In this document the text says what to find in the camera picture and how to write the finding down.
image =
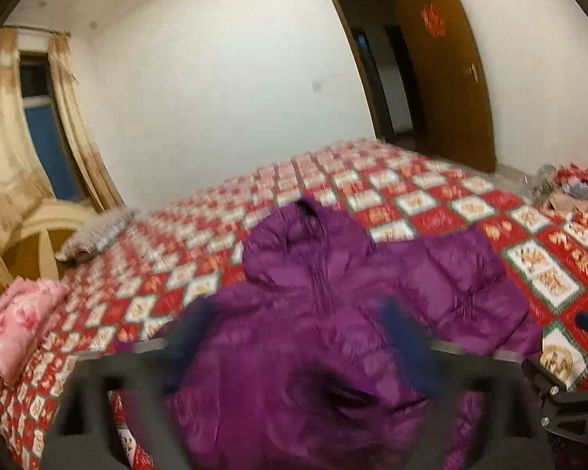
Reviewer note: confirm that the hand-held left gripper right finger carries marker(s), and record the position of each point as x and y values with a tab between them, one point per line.
406	347

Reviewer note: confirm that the purple down jacket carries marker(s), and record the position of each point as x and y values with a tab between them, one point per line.
323	274

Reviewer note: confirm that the brown wooden door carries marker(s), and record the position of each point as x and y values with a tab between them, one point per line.
446	98

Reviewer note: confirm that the red paper door decoration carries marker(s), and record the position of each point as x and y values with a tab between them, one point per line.
433	22

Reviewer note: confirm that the pile of red packages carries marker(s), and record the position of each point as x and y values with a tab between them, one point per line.
568	186

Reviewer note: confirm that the red checkered bear blanket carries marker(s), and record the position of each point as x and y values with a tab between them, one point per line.
421	196

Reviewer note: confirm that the dark wooden door frame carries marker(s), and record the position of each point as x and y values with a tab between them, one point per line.
353	58

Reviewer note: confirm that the pink folded quilt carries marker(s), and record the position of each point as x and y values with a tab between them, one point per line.
19	323

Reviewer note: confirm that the window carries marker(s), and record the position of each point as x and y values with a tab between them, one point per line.
46	142

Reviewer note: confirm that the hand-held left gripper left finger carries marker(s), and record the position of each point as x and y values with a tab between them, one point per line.
191	338

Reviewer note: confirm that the cream wooden headboard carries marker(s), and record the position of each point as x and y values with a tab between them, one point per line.
34	235

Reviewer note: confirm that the cream lace curtain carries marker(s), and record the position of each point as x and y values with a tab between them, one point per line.
2	147

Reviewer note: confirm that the beige gathered curtain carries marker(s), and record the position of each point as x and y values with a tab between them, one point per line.
78	127

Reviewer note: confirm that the grey striped pillow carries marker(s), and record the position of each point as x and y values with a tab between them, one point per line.
95	232

